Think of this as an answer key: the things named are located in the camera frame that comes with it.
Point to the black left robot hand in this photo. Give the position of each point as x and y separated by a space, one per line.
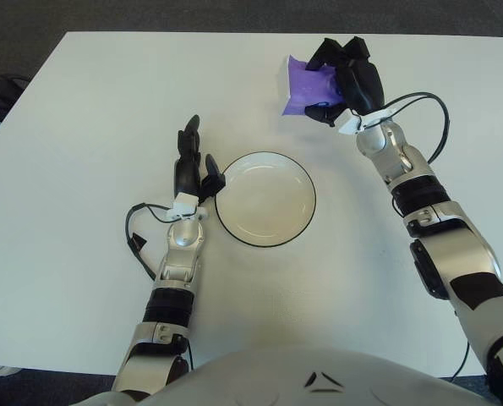
187 175

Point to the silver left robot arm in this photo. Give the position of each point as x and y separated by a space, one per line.
168 304

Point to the white plate black rim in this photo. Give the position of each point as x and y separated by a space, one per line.
266 203

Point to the purple tissue paper pack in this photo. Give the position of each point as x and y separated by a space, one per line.
308 86

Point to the grey robot torso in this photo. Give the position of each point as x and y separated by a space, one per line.
255 380

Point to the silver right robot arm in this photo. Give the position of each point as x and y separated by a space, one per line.
458 249

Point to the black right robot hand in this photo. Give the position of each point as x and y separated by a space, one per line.
363 86

